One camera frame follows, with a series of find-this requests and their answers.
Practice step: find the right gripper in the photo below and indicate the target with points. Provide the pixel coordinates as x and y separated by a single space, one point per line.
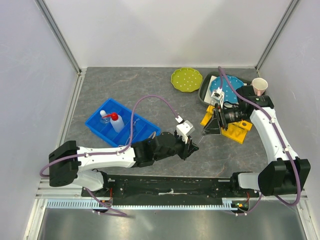
212 127

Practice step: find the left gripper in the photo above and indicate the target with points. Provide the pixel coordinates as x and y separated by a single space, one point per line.
187 151

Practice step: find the metal crucible tongs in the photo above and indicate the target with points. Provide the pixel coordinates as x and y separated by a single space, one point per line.
133 130

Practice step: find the squeeze bottle red cap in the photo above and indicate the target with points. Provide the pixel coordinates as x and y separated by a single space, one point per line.
116 122

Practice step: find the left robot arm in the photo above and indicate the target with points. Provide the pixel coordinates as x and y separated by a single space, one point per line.
78 165

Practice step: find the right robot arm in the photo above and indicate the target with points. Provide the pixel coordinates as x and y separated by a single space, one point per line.
285 173

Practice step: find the yellow test tube rack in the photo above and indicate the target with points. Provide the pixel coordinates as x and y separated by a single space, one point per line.
236 131

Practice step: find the blue dotted plate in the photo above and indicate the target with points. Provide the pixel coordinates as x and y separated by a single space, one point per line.
230 87

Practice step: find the blue plastic compartment bin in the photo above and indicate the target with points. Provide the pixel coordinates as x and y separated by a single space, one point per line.
106 132

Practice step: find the green dotted plate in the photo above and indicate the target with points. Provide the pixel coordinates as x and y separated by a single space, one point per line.
186 79

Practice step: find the pink mug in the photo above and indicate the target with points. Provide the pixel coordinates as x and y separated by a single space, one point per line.
259 85

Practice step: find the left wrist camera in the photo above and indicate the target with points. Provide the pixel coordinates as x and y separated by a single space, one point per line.
184 128

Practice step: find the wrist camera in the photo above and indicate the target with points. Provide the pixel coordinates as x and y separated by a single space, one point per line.
184 128
218 96

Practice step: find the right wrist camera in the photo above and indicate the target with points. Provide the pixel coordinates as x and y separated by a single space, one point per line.
218 96

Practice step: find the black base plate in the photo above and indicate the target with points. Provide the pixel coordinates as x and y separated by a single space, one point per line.
142 190

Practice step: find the cable duct rail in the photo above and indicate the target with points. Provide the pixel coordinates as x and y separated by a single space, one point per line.
90 204

